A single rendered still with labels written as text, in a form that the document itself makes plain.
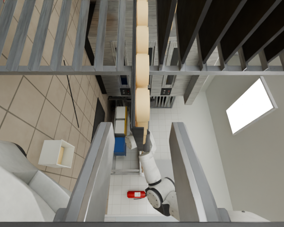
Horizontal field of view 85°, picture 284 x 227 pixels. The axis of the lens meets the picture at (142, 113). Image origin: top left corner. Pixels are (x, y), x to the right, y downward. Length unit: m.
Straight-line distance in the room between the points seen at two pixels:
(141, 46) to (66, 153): 1.68
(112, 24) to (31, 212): 2.56
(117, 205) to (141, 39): 4.10
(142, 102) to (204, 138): 4.58
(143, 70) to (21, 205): 0.33
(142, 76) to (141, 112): 0.06
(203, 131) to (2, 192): 4.66
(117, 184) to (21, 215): 3.89
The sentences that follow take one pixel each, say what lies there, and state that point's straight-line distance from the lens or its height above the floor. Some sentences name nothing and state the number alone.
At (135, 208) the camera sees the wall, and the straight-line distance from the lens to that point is 4.21.
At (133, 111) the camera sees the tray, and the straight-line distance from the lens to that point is 0.18.
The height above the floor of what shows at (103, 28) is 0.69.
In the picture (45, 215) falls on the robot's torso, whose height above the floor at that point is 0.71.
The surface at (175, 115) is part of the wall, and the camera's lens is 4.82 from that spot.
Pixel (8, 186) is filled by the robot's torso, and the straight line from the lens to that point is 0.41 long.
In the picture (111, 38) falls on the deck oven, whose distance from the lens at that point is 2.50.
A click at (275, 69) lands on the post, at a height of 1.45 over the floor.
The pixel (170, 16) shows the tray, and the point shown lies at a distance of 0.53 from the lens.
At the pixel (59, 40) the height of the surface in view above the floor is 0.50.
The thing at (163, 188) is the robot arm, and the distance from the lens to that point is 0.75.
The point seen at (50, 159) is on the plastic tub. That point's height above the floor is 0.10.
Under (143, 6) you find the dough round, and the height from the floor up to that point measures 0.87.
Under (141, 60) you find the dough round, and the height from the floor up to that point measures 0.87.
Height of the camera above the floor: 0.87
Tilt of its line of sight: level
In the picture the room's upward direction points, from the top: 90 degrees clockwise
